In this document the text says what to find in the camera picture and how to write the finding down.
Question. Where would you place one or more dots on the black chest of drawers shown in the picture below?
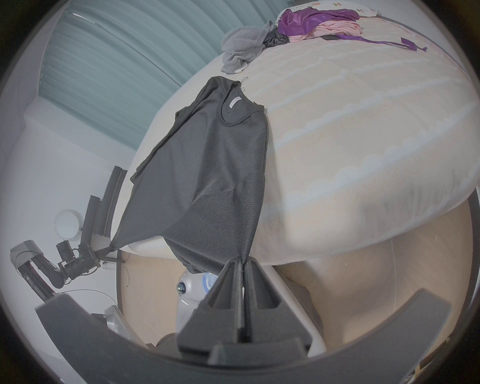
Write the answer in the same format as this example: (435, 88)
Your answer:
(112, 195)

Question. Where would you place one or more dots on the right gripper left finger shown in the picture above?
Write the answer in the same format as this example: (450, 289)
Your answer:
(210, 326)

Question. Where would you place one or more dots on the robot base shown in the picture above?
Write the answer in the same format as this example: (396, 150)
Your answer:
(195, 292)

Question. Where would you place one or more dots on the blue-green curtain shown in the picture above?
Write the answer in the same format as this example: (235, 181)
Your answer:
(123, 75)

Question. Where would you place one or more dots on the bed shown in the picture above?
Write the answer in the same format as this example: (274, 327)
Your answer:
(356, 131)

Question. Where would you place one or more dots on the white printed pillow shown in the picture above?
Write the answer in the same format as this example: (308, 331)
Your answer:
(330, 4)

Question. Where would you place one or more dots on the small black garment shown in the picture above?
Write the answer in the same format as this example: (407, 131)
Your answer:
(330, 37)

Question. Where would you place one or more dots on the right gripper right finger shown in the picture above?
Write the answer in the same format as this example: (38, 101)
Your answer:
(277, 326)

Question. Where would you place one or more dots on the pink garment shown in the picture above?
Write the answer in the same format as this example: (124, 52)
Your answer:
(330, 28)

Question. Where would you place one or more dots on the black T-shirt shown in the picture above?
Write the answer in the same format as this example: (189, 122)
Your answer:
(210, 168)

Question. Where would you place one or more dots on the black satin garment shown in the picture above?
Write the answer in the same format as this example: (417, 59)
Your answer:
(275, 40)

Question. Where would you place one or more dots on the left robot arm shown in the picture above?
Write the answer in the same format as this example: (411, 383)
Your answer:
(56, 275)

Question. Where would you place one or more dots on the purple satin garment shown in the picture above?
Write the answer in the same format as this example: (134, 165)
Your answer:
(296, 22)

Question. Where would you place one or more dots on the grey knit garment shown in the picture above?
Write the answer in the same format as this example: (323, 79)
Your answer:
(243, 41)

